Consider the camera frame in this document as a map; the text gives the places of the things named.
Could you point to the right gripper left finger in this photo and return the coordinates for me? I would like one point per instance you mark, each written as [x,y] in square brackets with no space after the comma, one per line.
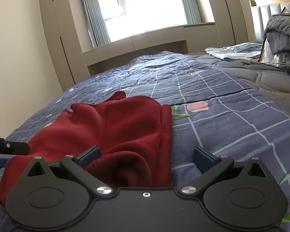
[76,165]

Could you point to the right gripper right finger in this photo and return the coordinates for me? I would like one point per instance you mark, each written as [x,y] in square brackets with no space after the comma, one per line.
[211,167]

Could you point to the dark red knit garment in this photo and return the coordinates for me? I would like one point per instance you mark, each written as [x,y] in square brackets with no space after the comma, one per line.
[134,135]

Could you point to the grey bed sheet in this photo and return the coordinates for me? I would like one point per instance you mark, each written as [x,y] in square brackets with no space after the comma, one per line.
[272,83]

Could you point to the small white box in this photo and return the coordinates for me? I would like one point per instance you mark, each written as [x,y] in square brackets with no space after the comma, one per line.
[247,60]

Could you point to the light blue folded cloth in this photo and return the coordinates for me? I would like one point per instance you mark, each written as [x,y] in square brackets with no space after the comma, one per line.
[236,52]

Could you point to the clear plastic bag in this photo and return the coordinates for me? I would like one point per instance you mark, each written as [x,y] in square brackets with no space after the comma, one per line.
[268,58]

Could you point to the left beige wardrobe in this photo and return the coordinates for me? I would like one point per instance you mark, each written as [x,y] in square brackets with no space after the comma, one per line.
[63,42]

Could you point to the beige wardrobe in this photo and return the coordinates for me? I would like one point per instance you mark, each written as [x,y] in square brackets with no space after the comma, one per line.
[230,22]
[63,42]

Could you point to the beige window bench cabinet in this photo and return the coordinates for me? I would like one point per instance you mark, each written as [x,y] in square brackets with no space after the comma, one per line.
[179,39]

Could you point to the left teal curtain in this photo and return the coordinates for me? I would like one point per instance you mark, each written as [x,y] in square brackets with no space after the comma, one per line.
[96,23]

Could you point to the teal curtain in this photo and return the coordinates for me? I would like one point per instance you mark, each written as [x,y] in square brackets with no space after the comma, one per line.
[96,23]
[192,12]

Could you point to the right beige wardrobe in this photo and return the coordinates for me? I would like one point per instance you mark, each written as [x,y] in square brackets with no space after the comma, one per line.
[230,22]

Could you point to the dark grey folded blanket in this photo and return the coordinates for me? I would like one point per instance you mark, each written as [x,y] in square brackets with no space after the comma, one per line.
[277,33]

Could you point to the right teal curtain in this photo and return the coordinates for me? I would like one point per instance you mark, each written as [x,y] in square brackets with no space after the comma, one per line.
[192,12]

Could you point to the grey padded headboard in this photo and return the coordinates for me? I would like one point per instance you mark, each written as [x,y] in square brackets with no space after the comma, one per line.
[263,10]

